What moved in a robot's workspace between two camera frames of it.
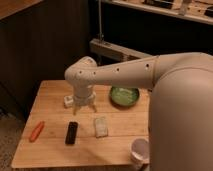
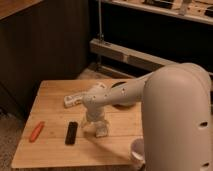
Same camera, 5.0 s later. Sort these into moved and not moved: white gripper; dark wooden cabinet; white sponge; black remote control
Moved: white gripper
Not moved: white sponge; dark wooden cabinet; black remote control
